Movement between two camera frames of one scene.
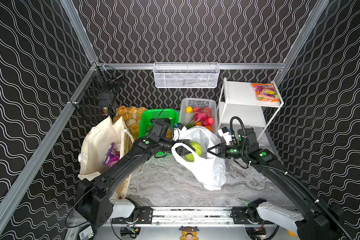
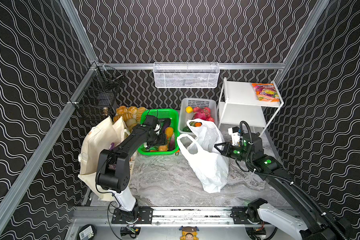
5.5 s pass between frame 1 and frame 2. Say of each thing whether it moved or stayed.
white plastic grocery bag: moved
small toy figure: stayed
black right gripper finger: moved
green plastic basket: stayed
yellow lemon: stayed
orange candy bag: stayed
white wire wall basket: stayed
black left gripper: moved
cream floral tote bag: stayed
